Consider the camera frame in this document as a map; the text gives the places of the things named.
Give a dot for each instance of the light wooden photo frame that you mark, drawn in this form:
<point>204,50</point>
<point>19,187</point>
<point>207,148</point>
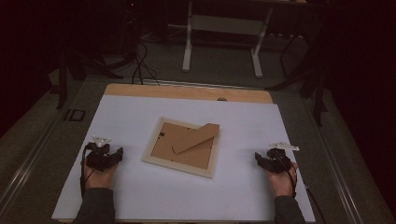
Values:
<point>183,155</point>

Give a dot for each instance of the dark floor socket plate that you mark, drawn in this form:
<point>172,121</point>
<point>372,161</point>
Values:
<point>74,115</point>

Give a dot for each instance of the black metal stand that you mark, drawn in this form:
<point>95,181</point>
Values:
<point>311,77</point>
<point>77,68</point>

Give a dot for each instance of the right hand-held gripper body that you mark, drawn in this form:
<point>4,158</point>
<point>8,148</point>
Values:
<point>277,161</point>

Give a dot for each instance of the white metal desk frame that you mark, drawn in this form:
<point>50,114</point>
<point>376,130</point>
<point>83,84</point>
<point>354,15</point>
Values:
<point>224,26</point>

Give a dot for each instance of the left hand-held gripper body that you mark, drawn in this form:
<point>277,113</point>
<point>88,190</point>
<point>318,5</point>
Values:
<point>99,157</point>

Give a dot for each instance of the person's right hand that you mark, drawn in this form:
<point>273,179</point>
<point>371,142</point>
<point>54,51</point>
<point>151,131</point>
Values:
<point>281,183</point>

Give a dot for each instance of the metal floor rail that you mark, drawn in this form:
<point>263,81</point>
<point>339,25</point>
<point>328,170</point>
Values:
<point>336,161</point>
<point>28,168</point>

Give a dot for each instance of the person's left hand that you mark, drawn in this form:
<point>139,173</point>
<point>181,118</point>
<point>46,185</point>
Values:
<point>99,179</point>

